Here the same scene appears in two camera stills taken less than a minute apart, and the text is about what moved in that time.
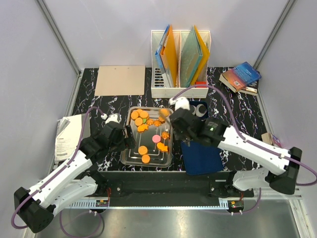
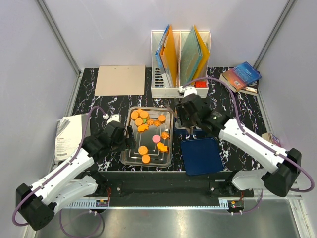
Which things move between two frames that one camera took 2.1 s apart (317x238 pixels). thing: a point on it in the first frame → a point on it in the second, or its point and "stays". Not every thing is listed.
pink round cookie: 156,138 stays
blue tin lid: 200,158 stays
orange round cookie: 142,149 stays
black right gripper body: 190,137 → 184,119
